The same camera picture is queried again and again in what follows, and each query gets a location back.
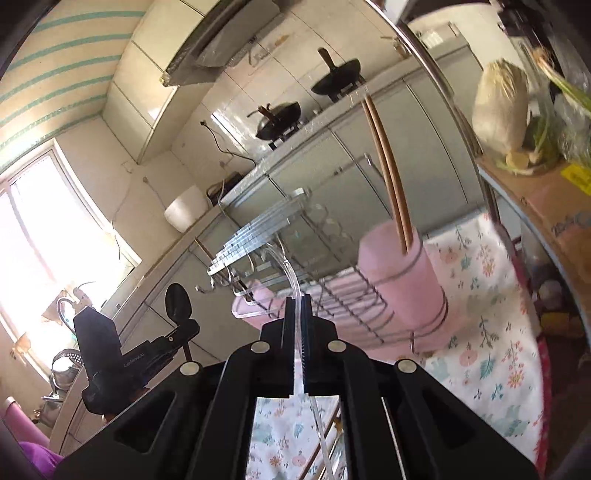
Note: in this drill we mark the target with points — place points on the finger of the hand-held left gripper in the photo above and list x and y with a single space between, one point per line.
181 344
178 336

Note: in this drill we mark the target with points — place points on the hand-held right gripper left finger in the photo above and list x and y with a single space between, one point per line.
272 350

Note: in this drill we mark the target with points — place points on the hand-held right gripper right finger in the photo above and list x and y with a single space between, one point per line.
323 355

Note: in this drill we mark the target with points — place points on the black spoon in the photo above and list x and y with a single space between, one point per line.
178 302

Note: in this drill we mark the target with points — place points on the clear glass straw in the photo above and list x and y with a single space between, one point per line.
290 273

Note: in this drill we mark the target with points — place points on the wooden chopstick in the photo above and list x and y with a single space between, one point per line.
384 161
333 438
391 161
203 248

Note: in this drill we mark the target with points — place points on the metal pot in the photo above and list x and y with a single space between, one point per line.
69 364

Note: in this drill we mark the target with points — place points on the chrome faucet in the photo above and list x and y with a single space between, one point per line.
62 304

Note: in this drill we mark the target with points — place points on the purple cloth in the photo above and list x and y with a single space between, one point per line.
39 454

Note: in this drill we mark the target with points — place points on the white rice cooker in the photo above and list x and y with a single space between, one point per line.
184 212

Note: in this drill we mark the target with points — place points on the window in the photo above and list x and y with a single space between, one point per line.
41 240

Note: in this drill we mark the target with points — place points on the dark small appliance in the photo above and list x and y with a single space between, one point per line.
224 187

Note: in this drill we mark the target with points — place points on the floral printed cloth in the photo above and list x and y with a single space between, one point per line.
485 323

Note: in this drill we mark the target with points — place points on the grey kitchen counter cabinets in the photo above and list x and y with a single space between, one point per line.
323 161

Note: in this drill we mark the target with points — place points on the gas stove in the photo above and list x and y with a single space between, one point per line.
295 131

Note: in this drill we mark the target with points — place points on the black wok with lid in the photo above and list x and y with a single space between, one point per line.
279 122

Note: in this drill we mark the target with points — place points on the metal shelf rack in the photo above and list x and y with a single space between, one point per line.
466 134

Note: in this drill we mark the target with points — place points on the cardboard sheet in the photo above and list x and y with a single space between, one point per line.
554 203

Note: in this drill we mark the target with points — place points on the range hood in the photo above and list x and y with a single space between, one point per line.
203 50

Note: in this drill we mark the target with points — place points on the napa cabbage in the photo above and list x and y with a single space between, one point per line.
501 106

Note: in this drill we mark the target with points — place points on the plastic bag of greens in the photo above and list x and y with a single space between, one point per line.
575 138

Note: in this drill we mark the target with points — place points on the green onions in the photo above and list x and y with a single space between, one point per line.
570 90

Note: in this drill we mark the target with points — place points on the upper wall cabinets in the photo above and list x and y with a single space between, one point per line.
138 83

